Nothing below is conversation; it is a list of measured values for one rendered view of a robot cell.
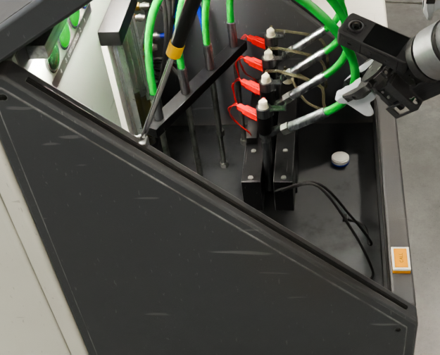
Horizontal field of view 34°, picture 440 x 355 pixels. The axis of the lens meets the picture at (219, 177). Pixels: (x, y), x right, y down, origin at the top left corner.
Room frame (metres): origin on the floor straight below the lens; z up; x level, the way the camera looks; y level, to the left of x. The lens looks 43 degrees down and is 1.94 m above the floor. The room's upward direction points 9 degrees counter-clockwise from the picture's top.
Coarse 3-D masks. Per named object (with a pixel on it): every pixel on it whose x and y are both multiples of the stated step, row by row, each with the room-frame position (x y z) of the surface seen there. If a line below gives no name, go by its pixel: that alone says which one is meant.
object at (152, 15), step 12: (156, 0) 1.06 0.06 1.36; (300, 0) 0.95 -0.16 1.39; (156, 12) 1.07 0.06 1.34; (312, 12) 0.94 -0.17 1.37; (324, 12) 0.94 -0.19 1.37; (324, 24) 0.93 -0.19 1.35; (336, 24) 0.93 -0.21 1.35; (336, 36) 0.92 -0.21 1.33; (144, 48) 1.08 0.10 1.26; (348, 60) 0.91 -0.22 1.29; (336, 108) 0.92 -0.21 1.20
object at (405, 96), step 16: (416, 64) 0.79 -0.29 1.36; (368, 80) 0.84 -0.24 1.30; (384, 80) 0.83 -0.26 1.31; (400, 80) 0.83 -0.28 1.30; (416, 80) 0.82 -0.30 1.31; (432, 80) 0.78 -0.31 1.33; (384, 96) 0.85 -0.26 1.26; (400, 96) 0.81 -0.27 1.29; (416, 96) 0.82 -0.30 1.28; (432, 96) 0.80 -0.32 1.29
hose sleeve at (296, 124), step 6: (324, 108) 0.94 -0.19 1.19; (312, 114) 0.94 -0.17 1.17; (318, 114) 0.94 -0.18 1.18; (324, 114) 0.93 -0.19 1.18; (294, 120) 0.96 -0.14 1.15; (300, 120) 0.95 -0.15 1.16; (306, 120) 0.94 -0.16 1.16; (312, 120) 0.94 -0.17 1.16; (318, 120) 0.94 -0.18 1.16; (288, 126) 0.96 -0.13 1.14; (294, 126) 0.95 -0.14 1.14; (300, 126) 0.95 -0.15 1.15
